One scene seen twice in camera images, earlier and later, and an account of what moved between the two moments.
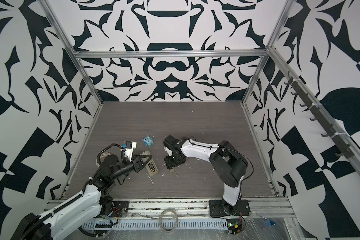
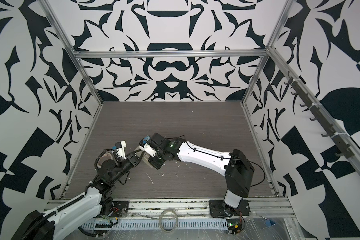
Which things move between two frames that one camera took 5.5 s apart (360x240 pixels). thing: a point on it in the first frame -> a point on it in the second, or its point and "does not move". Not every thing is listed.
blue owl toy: x=148 y=141 does not move
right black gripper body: x=173 y=160 -> x=158 y=160
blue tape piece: x=269 y=223 does not move
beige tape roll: x=102 y=157 does not move
